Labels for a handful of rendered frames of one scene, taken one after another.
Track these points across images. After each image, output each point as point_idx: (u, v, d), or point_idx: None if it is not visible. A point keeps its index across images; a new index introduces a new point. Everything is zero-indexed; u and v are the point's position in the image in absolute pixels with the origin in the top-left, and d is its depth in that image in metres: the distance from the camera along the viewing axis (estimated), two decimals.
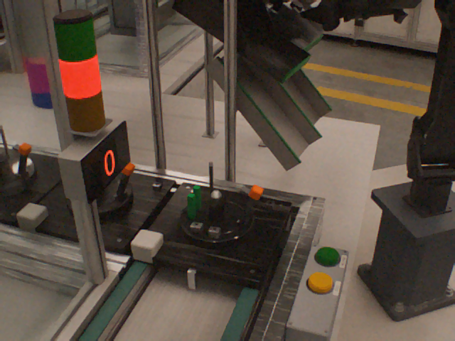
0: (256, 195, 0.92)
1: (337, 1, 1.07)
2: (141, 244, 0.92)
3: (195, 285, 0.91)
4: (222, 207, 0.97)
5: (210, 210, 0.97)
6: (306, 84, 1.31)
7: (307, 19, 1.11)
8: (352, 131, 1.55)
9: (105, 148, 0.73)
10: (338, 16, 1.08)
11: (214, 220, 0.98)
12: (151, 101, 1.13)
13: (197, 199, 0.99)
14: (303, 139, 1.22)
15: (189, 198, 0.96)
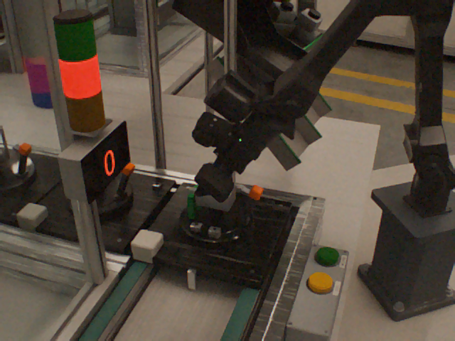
0: (256, 195, 0.92)
1: (218, 158, 0.90)
2: (141, 244, 0.92)
3: (195, 285, 0.91)
4: None
5: (210, 210, 0.97)
6: None
7: (205, 195, 0.93)
8: (352, 131, 1.55)
9: (105, 148, 0.73)
10: (229, 173, 0.89)
11: (214, 220, 0.98)
12: (151, 101, 1.13)
13: None
14: (303, 139, 1.22)
15: (189, 198, 0.96)
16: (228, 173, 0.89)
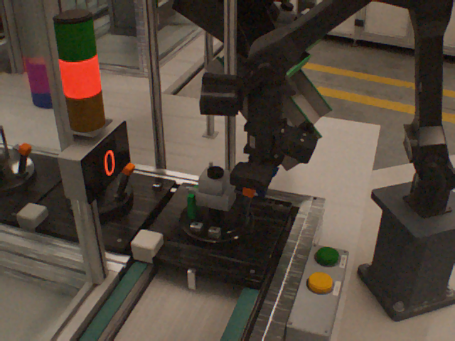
0: (249, 192, 0.92)
1: None
2: (141, 244, 0.92)
3: (195, 285, 0.91)
4: None
5: (210, 210, 0.97)
6: (306, 84, 1.31)
7: None
8: (352, 131, 1.55)
9: (105, 148, 0.73)
10: None
11: (214, 220, 0.98)
12: (151, 101, 1.13)
13: None
14: None
15: (189, 198, 0.96)
16: None
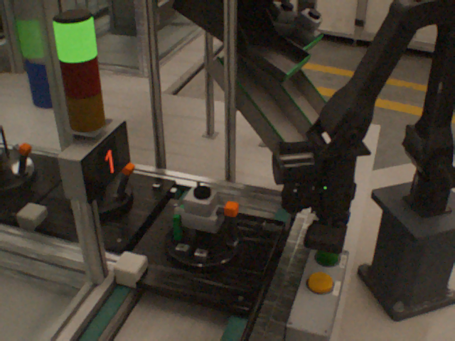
0: (230, 211, 0.87)
1: (318, 224, 0.85)
2: (124, 268, 0.87)
3: None
4: None
5: (197, 231, 0.92)
6: (306, 84, 1.31)
7: None
8: None
9: (105, 148, 0.73)
10: None
11: (201, 241, 0.92)
12: (151, 101, 1.13)
13: None
14: (303, 139, 1.22)
15: (175, 219, 0.91)
16: (338, 215, 0.87)
